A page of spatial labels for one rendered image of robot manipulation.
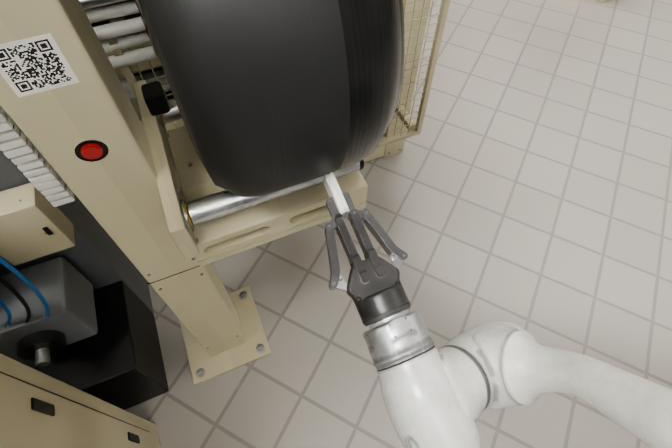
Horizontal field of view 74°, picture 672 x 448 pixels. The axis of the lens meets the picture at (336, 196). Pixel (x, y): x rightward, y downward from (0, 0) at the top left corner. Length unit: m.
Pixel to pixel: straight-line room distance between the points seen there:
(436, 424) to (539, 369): 0.16
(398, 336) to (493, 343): 0.15
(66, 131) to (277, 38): 0.38
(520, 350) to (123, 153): 0.67
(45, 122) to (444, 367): 0.64
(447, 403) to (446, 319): 1.10
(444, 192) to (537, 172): 0.45
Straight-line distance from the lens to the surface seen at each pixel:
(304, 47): 0.51
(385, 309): 0.64
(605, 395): 0.60
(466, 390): 0.67
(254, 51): 0.49
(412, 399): 0.63
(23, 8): 0.64
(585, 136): 2.45
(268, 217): 0.85
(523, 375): 0.71
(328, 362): 1.63
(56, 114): 0.73
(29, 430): 1.00
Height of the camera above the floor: 1.58
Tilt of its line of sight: 55 degrees down
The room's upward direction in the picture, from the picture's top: straight up
